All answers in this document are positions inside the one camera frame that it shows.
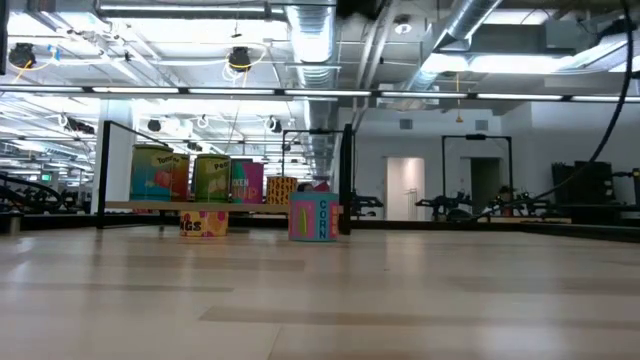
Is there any black cabinet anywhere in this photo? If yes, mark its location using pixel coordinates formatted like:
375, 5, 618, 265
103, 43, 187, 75
551, 160, 617, 206

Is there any yellow bean-pattern can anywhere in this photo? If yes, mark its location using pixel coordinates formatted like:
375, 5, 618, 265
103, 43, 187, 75
265, 175, 299, 206

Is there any black station frame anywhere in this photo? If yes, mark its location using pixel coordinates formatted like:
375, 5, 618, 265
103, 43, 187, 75
441, 133, 514, 201
281, 128, 351, 201

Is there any wooden shelf black metal frame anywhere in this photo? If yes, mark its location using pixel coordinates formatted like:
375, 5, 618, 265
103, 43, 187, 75
96, 119, 354, 236

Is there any pink and blue corn can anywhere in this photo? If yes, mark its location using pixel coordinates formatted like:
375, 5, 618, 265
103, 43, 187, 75
287, 191, 341, 243

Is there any silver ventilation duct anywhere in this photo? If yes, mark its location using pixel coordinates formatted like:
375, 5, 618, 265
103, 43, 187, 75
284, 0, 337, 181
399, 0, 504, 94

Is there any white door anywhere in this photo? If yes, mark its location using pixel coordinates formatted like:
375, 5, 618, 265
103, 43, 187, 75
384, 156, 427, 222

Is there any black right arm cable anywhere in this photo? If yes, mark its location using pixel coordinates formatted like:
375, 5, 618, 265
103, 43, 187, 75
472, 0, 637, 221

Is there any green peas can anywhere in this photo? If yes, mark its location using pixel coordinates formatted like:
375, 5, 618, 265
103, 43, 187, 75
193, 153, 233, 204

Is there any magenta chicken soup can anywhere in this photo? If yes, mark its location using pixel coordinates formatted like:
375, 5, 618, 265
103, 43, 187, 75
229, 158, 265, 205

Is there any teal tomatoes can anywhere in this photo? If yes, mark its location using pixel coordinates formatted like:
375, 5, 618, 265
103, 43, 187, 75
129, 144, 175, 203

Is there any black ceiling cord reel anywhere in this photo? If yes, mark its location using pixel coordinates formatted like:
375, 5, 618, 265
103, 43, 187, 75
228, 46, 253, 74
8, 42, 37, 70

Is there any LED light bar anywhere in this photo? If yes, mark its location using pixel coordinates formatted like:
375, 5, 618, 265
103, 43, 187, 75
0, 84, 640, 104

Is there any black aluminium table frame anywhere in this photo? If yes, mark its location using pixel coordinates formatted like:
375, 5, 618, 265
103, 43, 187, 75
0, 202, 640, 245

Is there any orange can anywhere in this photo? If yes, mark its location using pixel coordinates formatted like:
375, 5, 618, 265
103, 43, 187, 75
171, 153, 192, 203

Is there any yellow eggs can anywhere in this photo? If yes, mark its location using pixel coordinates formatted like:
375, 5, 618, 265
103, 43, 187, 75
179, 210, 230, 239

